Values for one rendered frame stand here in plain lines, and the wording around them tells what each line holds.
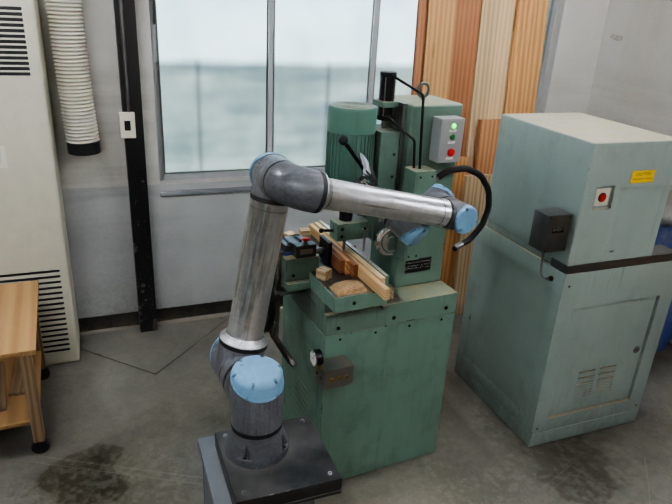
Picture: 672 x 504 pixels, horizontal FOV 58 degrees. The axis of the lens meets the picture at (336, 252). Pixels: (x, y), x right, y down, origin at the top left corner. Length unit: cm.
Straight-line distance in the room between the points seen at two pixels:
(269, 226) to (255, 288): 19
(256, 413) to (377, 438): 99
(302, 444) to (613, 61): 335
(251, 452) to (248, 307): 41
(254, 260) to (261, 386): 35
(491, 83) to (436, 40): 49
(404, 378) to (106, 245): 185
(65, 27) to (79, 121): 42
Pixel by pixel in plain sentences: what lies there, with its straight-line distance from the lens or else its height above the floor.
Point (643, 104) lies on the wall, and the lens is 429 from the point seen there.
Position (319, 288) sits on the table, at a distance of 222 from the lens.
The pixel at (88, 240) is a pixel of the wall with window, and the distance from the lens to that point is 356.
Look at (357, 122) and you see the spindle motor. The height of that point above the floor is 146.
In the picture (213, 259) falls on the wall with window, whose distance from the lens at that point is 368.
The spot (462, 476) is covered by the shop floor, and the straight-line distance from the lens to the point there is 282.
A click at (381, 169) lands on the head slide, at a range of 226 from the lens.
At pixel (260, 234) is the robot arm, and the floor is 123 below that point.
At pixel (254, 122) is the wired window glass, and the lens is 356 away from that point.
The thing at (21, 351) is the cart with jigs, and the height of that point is 53.
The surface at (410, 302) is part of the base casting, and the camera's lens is 236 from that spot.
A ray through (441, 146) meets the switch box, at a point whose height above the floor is 138.
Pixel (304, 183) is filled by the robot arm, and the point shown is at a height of 141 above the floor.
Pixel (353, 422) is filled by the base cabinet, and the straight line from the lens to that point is 254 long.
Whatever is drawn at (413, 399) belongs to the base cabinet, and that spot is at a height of 32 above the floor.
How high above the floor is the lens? 186
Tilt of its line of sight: 23 degrees down
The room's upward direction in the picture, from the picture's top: 3 degrees clockwise
